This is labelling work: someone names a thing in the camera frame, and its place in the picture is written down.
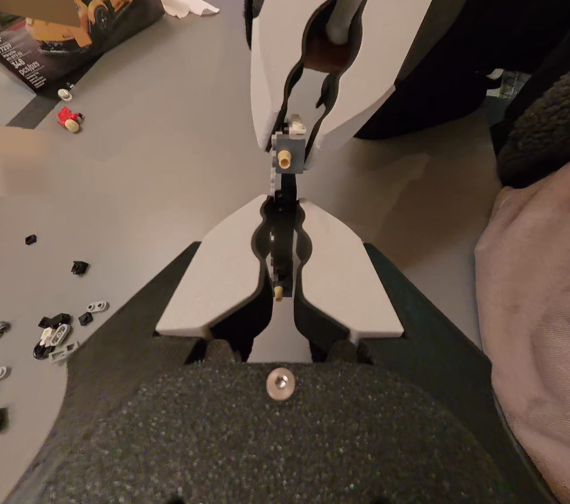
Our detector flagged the scattered small toy bricks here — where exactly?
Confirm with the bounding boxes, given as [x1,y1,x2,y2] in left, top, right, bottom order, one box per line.
[0,235,110,431]

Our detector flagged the dark toy brick assembly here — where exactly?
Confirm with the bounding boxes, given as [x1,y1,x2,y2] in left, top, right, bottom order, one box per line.
[266,115,308,303]

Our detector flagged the dark grey toy axle brick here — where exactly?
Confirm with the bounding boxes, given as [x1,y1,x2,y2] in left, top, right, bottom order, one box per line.
[276,135,307,174]

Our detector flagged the grey desk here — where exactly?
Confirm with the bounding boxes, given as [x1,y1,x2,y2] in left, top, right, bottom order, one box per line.
[0,0,504,504]

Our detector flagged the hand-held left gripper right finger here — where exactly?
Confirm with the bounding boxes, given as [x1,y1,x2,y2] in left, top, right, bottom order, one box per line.
[294,198,405,341]

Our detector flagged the person's black fleece jacket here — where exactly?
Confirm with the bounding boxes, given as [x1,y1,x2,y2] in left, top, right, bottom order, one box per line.
[496,72,570,189]

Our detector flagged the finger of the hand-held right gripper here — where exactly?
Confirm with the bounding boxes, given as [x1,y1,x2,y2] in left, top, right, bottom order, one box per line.
[250,0,344,153]
[305,0,437,169]

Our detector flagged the person's beige shirt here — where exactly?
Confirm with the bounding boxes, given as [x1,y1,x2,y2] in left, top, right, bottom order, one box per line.
[474,177,570,504]

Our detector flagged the person's right hand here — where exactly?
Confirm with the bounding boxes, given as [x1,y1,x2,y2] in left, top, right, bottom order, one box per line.
[305,30,353,73]

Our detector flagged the red toy minifigure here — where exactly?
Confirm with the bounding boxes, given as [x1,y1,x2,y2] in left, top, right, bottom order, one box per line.
[57,107,85,133]

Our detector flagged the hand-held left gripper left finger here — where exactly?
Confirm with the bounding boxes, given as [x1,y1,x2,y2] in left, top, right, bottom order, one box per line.
[155,195,273,338]

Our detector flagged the torn white paper bag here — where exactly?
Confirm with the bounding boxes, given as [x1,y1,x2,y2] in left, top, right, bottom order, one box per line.
[153,0,220,20]

